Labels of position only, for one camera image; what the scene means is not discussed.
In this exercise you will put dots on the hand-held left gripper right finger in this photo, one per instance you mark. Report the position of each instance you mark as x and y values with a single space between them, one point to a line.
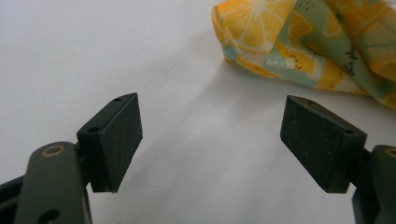
320 146

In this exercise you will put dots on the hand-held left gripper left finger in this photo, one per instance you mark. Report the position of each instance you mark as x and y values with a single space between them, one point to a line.
112 143

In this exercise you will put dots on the lemon print cloth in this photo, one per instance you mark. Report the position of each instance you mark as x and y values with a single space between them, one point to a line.
299 46

